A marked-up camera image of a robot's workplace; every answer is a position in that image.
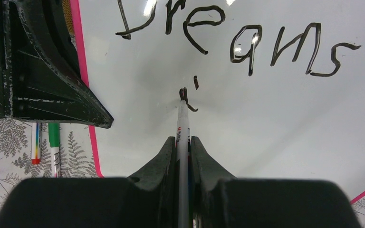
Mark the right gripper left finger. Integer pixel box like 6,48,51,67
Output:
0,137,177,228

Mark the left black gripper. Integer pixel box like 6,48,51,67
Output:
0,0,113,128

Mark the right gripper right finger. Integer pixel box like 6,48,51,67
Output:
191,136,360,228

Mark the black capped marker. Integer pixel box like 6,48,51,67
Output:
176,100,192,228

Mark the pink framed whiteboard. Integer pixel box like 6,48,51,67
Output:
71,0,365,201

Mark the red capped marker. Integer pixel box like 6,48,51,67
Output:
31,123,41,165

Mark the green capped marker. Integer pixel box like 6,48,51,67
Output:
48,123,60,178

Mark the floral patterned table mat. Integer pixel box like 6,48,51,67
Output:
0,112,365,228

